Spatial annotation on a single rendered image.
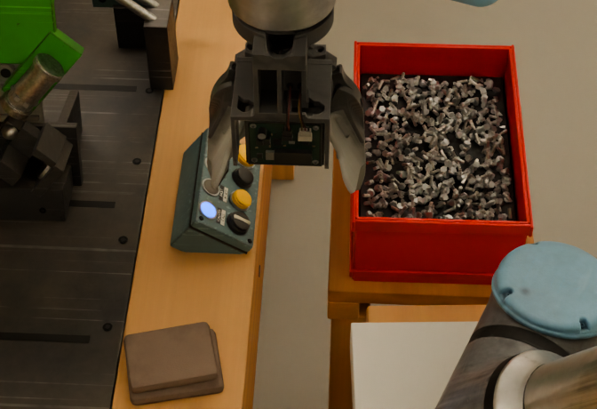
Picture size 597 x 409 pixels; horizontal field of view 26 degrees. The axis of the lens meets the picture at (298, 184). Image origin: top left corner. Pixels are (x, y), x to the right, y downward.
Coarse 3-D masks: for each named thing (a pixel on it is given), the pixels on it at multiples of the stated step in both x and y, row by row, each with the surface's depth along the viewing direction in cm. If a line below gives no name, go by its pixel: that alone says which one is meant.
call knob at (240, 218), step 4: (236, 212) 149; (240, 212) 150; (232, 216) 149; (236, 216) 149; (240, 216) 149; (244, 216) 150; (232, 220) 149; (236, 220) 149; (240, 220) 149; (244, 220) 149; (248, 220) 150; (232, 224) 148; (236, 224) 148; (240, 224) 149; (244, 224) 149; (248, 224) 149; (236, 228) 148; (240, 228) 148; (244, 228) 149; (248, 228) 150; (240, 232) 149
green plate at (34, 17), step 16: (0, 0) 142; (16, 0) 142; (32, 0) 142; (48, 0) 142; (0, 16) 144; (16, 16) 143; (32, 16) 143; (48, 16) 143; (0, 32) 145; (16, 32) 145; (32, 32) 144; (48, 32) 144; (0, 48) 146; (16, 48) 146; (32, 48) 146
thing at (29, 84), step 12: (36, 60) 143; (48, 60) 145; (36, 72) 143; (48, 72) 143; (60, 72) 145; (12, 84) 146; (24, 84) 144; (36, 84) 144; (48, 84) 144; (12, 96) 145; (24, 96) 145; (36, 96) 145; (12, 108) 146; (24, 108) 146
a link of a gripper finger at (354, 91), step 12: (336, 72) 97; (336, 84) 98; (348, 84) 98; (336, 96) 98; (348, 96) 98; (360, 96) 99; (336, 108) 99; (348, 108) 99; (360, 108) 99; (348, 120) 99; (360, 120) 100; (360, 132) 101
